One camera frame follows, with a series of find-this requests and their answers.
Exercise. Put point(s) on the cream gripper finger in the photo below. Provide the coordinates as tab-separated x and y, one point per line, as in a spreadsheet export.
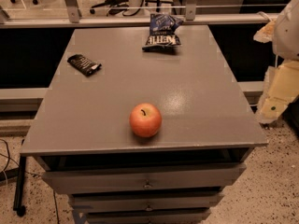
265	34
280	88

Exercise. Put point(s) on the blue chip bag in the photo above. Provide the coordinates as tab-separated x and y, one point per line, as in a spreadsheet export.
162	32

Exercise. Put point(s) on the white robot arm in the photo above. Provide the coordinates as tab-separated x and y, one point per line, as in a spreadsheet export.
285	40

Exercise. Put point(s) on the red apple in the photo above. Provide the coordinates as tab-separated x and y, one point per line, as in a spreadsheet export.
145	120

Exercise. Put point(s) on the top grey drawer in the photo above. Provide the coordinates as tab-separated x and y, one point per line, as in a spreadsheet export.
147	178

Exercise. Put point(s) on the grey drawer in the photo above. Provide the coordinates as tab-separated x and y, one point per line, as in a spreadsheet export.
147	178
170	216
145	202

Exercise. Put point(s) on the bottom grey drawer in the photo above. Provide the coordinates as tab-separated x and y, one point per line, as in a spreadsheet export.
170	216

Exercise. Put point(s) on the black snack bar wrapper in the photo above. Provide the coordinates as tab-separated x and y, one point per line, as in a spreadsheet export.
84	65

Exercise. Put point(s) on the middle grey drawer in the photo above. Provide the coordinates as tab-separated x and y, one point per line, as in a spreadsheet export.
145	202

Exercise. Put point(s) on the grey drawer cabinet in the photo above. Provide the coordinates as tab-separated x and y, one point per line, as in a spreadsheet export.
151	137

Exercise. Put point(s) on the grey metal railing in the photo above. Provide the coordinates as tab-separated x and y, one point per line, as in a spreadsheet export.
75	13

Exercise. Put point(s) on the black stand with wheel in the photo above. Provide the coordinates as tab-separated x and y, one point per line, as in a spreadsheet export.
18	207

